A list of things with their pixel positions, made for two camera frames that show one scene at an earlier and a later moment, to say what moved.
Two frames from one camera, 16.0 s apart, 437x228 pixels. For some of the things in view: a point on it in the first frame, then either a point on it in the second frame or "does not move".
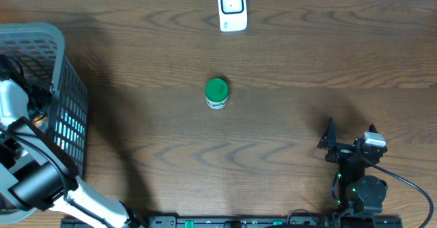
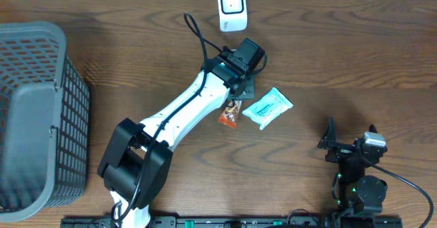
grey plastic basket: [34, 54] does not move
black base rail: [264, 222] does not move
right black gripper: [329, 140] does not move
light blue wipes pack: [68, 127] → [268, 108]
